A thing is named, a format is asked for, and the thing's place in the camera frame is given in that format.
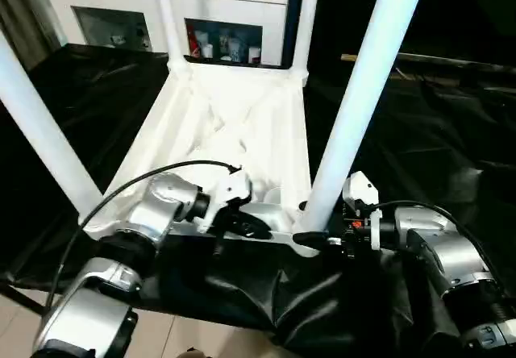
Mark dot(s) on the white plastic table top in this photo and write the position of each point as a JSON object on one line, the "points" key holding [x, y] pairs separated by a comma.
{"points": [[234, 124]]}

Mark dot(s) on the white plastic table leg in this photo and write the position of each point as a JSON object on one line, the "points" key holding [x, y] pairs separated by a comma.
{"points": [[169, 19], [40, 132], [305, 23], [363, 92]]}

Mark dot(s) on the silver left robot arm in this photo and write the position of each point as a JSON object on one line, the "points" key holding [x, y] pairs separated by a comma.
{"points": [[157, 209]]}

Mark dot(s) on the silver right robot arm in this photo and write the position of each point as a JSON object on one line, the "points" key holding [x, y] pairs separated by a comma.
{"points": [[451, 249]]}

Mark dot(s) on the black work mat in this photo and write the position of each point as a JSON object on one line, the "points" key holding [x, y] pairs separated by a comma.
{"points": [[435, 132]]}

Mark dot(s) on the gold piano label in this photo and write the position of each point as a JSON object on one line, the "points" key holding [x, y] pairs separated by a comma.
{"points": [[349, 57]]}

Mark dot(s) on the black piano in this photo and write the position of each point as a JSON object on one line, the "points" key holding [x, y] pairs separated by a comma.
{"points": [[463, 7]]}

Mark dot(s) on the grey curtain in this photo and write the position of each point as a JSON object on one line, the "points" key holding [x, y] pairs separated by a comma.
{"points": [[24, 19]]}

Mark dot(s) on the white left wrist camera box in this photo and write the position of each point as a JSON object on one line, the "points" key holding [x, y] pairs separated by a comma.
{"points": [[231, 188]]}

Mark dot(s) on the black folding table frame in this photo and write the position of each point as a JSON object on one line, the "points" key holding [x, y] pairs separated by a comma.
{"points": [[20, 299]]}

